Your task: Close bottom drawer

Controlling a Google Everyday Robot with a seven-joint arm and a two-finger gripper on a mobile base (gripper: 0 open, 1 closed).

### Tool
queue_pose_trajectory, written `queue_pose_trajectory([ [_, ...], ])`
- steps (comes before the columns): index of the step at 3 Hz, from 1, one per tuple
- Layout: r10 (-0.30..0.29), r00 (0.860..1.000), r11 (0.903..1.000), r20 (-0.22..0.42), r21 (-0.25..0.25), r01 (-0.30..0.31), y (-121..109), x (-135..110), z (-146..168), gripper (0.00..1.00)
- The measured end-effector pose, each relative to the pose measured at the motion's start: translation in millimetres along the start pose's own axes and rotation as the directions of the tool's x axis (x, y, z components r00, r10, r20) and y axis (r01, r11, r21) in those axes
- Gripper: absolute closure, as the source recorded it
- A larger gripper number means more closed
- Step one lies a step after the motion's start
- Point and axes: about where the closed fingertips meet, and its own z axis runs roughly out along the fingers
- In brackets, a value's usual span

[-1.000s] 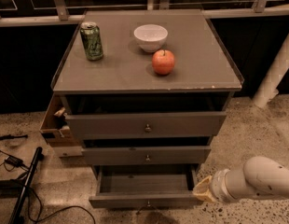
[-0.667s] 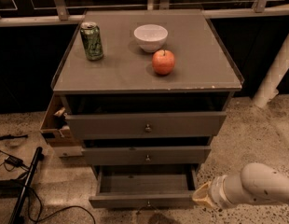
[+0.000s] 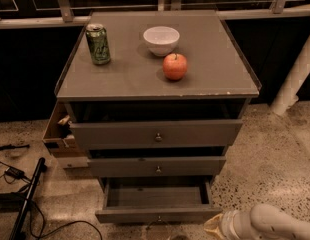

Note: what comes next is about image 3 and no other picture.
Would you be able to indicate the red apple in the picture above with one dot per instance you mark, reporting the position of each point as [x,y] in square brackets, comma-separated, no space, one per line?
[174,66]

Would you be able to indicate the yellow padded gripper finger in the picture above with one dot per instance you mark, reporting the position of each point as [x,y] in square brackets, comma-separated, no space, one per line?
[217,227]

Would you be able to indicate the white ceramic bowl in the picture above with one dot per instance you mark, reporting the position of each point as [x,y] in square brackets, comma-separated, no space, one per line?
[161,40]

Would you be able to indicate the green soda can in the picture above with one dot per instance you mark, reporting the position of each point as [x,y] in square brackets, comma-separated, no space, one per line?
[96,36]

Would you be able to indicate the metal window railing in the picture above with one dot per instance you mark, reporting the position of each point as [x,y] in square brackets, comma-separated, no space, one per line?
[41,13]

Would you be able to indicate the black power adapter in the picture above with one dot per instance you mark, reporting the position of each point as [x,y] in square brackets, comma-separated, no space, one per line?
[15,173]

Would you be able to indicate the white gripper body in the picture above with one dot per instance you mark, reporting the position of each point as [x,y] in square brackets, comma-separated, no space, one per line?
[229,223]

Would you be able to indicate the grey drawer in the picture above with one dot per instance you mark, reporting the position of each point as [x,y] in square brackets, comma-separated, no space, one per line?
[150,199]
[156,166]
[156,134]

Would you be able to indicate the open cardboard box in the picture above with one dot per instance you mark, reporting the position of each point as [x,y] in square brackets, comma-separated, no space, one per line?
[60,142]

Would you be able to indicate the grey middle drawer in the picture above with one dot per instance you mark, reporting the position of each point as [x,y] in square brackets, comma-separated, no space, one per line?
[156,166]

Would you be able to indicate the grey drawer cabinet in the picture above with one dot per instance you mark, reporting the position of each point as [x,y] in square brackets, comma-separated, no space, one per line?
[217,86]

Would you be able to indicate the grey top drawer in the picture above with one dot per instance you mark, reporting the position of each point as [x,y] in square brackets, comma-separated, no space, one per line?
[156,134]

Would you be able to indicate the black pole on floor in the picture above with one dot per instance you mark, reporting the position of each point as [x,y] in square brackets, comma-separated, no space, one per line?
[26,200]

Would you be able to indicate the grey bottom drawer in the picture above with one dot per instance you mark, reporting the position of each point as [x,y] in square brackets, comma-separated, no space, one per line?
[150,199]

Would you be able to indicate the white support column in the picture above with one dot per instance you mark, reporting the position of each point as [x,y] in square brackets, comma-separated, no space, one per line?
[287,95]

